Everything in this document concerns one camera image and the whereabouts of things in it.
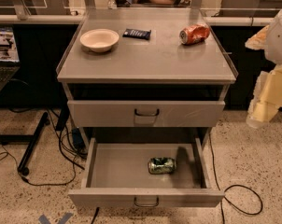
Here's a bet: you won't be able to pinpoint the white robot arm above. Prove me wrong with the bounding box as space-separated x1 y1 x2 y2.
245 8 282 129

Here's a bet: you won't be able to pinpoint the crushed green can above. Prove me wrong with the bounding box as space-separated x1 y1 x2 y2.
148 157 176 175

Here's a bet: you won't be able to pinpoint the white bowl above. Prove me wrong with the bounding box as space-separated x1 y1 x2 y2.
79 29 120 53

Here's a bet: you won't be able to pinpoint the open grey middle drawer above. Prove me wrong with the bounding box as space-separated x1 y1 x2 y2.
69 138 224 208

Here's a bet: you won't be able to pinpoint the dark shelf with clutter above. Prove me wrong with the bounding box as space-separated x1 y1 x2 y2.
0 27 21 91

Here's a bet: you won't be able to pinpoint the crushed orange can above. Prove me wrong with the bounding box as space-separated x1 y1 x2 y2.
179 24 210 45

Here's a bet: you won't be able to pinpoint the black cables on left floor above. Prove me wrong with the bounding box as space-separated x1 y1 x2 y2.
0 107 88 188

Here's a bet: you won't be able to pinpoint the black cable on right floor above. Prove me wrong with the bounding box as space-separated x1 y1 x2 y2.
208 133 264 224

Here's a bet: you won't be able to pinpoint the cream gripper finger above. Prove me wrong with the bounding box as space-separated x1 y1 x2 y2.
246 64 282 129
245 25 269 50

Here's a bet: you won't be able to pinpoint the closed grey upper drawer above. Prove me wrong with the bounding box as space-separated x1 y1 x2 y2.
68 100 225 127

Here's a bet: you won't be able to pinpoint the dark blue snack bar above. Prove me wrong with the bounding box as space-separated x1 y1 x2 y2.
122 29 151 40

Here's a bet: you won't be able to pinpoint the grey drawer cabinet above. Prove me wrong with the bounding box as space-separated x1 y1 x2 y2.
58 7 237 142

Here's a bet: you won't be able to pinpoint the black desk leg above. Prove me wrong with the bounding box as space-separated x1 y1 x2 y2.
0 112 49 176

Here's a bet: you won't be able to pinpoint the clear plastic bottle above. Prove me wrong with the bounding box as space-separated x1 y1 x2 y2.
107 0 117 9

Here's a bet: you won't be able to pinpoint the blue tape cross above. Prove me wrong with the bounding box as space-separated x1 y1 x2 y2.
37 212 74 224

